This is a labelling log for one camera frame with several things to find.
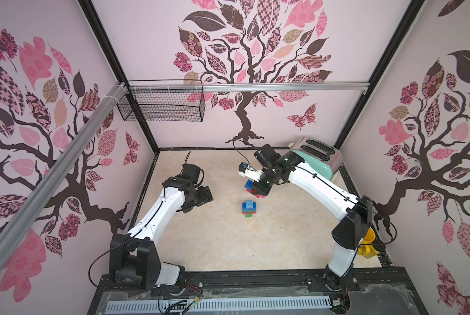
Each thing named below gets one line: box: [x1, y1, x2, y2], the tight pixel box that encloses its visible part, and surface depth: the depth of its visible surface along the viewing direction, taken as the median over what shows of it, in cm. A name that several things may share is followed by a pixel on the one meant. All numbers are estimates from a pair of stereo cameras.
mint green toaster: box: [288, 136, 344, 182], surface depth 97 cm
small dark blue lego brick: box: [244, 179, 255, 191], surface depth 79 cm
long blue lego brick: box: [242, 201, 257, 212], surface depth 87 cm
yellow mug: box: [357, 227, 381, 260], surface depth 77 cm
